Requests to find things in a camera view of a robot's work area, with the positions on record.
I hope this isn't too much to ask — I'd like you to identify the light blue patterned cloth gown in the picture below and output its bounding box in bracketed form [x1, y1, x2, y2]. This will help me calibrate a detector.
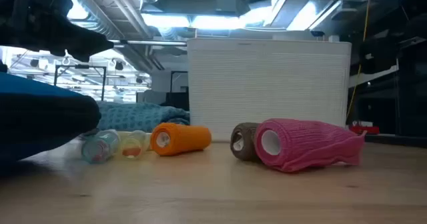
[95, 101, 191, 133]

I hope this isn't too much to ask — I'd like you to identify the silver metal pipe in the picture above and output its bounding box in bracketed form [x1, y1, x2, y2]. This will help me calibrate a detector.
[109, 39, 188, 48]

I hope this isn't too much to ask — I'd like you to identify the clear teal pill bottle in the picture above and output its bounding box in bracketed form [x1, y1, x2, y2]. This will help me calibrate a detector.
[81, 129, 121, 165]

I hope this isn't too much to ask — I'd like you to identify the clear yellow pill bottle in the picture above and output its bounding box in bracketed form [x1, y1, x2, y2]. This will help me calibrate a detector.
[116, 129, 153, 160]

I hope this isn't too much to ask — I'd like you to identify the orange bandage roll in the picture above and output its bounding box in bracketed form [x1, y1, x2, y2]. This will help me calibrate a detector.
[149, 122, 213, 157]

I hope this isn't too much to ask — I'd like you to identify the brown bandage roll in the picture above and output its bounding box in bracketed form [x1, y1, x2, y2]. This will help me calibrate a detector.
[230, 122, 263, 162]

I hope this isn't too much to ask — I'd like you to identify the white box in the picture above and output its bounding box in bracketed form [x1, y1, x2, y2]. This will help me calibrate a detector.
[186, 37, 353, 142]

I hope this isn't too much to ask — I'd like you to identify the pink bandage roll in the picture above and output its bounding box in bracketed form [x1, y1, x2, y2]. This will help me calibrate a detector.
[254, 118, 368, 174]

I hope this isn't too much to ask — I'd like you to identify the red box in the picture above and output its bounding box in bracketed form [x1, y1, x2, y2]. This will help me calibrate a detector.
[348, 120, 381, 135]

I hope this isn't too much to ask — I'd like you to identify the yellow cable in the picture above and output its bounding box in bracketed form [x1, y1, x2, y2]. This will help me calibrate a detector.
[345, 0, 372, 122]

